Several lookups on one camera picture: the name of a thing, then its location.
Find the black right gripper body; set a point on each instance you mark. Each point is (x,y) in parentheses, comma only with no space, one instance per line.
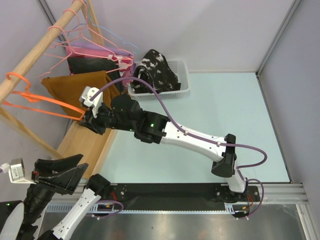
(103,121)

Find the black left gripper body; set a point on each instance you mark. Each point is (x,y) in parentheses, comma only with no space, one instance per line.
(39,187)

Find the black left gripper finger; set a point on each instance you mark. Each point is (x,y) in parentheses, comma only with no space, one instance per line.
(64,164)
(64,183)

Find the brown trousers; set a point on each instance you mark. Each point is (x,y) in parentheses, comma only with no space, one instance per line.
(68,89)

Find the black white patterned trousers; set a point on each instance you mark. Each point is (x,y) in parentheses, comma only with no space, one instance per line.
(154,69)

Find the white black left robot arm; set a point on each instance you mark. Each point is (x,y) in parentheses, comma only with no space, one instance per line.
(17,217)

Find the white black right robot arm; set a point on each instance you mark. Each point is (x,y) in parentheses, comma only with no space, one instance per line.
(149,127)

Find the pink trousers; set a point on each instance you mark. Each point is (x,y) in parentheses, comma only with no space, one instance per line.
(95,51)

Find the lilac trousers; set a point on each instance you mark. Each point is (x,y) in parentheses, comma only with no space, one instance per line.
(100,46)

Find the wooden clothes rack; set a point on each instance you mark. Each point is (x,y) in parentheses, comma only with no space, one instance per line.
(78,139)

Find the white plastic basket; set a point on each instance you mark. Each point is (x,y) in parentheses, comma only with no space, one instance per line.
(177,88)

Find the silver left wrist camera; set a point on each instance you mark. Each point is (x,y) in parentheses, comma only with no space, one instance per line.
(16,172)

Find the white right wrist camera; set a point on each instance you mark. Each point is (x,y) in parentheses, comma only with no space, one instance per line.
(92,98)

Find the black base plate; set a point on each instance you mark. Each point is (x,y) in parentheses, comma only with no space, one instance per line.
(178,197)

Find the blue wire hanger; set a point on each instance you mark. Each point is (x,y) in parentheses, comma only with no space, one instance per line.
(110,32)

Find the aluminium corner post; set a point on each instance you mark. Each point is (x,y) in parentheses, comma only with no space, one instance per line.
(278,36)

